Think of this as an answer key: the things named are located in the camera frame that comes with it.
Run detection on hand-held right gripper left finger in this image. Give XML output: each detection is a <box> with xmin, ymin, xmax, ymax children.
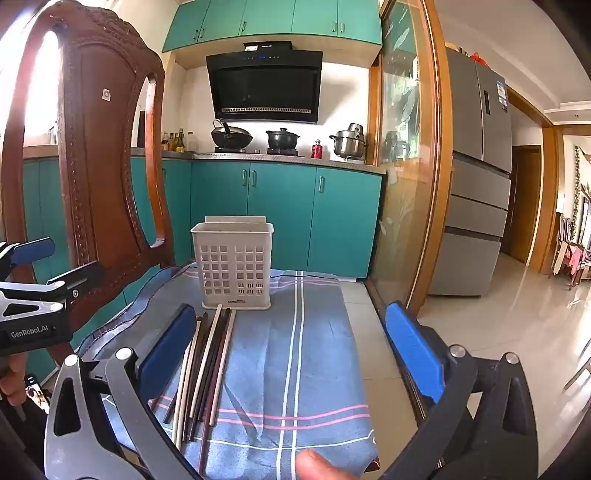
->
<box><xmin>44</xmin><ymin>304</ymin><xmax>205</xmax><ymax>480</ymax></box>

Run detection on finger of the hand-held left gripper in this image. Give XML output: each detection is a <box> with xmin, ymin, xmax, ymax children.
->
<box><xmin>0</xmin><ymin>237</ymin><xmax>55</xmax><ymax>278</ymax></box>
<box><xmin>47</xmin><ymin>261</ymin><xmax>105</xmax><ymax>299</ymax></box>

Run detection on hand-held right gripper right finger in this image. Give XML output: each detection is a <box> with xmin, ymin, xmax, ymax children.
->
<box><xmin>383</xmin><ymin>301</ymin><xmax>551</xmax><ymax>480</ymax></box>

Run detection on bundle of mixed chopsticks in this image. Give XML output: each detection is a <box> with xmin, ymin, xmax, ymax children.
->
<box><xmin>161</xmin><ymin>306</ymin><xmax>238</xmax><ymax>463</ymax></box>

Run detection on white plastic utensil basket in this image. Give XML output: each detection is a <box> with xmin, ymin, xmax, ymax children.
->
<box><xmin>191</xmin><ymin>215</ymin><xmax>274</xmax><ymax>311</ymax></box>

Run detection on person's left hand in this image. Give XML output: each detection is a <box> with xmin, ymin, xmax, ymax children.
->
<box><xmin>0</xmin><ymin>356</ymin><xmax>29</xmax><ymax>405</ymax></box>

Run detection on person's right hand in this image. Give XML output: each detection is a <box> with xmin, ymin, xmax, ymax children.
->
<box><xmin>294</xmin><ymin>449</ymin><xmax>358</xmax><ymax>480</ymax></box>

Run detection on smartphone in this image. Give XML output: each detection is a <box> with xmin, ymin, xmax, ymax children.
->
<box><xmin>25</xmin><ymin>372</ymin><xmax>51</xmax><ymax>414</ymax></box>

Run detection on carved wooden chair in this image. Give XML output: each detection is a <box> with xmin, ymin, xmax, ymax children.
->
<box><xmin>0</xmin><ymin>0</ymin><xmax>177</xmax><ymax>366</ymax></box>

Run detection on blue plaid cloth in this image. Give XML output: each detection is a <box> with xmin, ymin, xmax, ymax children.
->
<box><xmin>76</xmin><ymin>265</ymin><xmax>380</xmax><ymax>480</ymax></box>

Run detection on row of condiment bottles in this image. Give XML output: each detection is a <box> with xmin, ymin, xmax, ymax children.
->
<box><xmin>160</xmin><ymin>128</ymin><xmax>197</xmax><ymax>154</ymax></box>

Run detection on silver refrigerator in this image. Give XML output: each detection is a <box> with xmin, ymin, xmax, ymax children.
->
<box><xmin>427</xmin><ymin>45</ymin><xmax>513</xmax><ymax>297</ymax></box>

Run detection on teal base cabinets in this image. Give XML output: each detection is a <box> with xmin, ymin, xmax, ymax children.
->
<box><xmin>22</xmin><ymin>156</ymin><xmax>384</xmax><ymax>278</ymax></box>

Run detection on wooden door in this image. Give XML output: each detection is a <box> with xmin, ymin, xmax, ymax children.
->
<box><xmin>502</xmin><ymin>145</ymin><xmax>542</xmax><ymax>267</ymax></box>

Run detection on dining chairs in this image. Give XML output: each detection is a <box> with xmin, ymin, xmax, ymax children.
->
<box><xmin>549</xmin><ymin>211</ymin><xmax>591</xmax><ymax>288</ymax></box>

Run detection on glass sliding door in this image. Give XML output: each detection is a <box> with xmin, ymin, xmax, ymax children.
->
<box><xmin>367</xmin><ymin>0</ymin><xmax>454</xmax><ymax>320</ymax></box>

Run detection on black wok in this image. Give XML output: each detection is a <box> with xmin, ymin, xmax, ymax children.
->
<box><xmin>211</xmin><ymin>119</ymin><xmax>255</xmax><ymax>150</ymax></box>

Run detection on stainless steel pot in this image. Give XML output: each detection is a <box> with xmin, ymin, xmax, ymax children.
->
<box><xmin>329</xmin><ymin>123</ymin><xmax>369</xmax><ymax>160</ymax></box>

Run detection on gas stove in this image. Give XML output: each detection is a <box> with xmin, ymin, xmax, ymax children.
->
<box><xmin>213</xmin><ymin>146</ymin><xmax>306</xmax><ymax>158</ymax></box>

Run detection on kitchen countertop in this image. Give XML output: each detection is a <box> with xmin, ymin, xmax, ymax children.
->
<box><xmin>129</xmin><ymin>147</ymin><xmax>387</xmax><ymax>175</ymax></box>

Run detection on black cooking pot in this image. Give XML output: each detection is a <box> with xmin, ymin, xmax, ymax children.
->
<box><xmin>265</xmin><ymin>128</ymin><xmax>300</xmax><ymax>151</ymax></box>

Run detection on black range hood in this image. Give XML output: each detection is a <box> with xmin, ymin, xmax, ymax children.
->
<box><xmin>205</xmin><ymin>41</ymin><xmax>324</xmax><ymax>125</ymax></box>

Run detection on teal wall cabinets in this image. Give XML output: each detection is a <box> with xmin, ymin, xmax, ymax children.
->
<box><xmin>161</xmin><ymin>0</ymin><xmax>384</xmax><ymax>54</ymax></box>

